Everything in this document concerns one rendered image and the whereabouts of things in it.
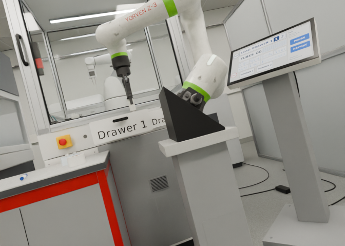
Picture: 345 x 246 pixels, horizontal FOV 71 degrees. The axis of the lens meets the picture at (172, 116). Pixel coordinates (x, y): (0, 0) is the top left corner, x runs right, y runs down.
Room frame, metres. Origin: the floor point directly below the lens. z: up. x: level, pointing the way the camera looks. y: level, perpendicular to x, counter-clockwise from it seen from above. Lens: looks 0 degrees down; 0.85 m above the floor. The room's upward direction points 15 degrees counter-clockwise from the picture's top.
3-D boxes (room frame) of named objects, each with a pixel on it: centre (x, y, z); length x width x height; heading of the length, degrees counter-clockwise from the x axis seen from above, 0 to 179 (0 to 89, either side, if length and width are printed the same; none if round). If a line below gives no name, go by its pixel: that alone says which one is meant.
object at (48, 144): (1.97, 0.40, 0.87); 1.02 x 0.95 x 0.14; 104
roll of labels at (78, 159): (1.00, 0.43, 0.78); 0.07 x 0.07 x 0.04
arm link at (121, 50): (1.29, 0.20, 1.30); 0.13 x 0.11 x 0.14; 175
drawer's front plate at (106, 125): (1.18, 0.25, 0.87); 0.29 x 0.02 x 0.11; 104
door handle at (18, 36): (1.37, 0.74, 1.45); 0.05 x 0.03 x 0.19; 14
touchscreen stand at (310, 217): (1.45, -0.66, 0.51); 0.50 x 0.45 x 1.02; 140
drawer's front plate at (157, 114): (1.56, 0.02, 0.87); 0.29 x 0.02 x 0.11; 104
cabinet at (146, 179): (1.97, 0.40, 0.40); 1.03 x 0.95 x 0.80; 104
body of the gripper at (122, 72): (1.30, 0.20, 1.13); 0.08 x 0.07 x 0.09; 13
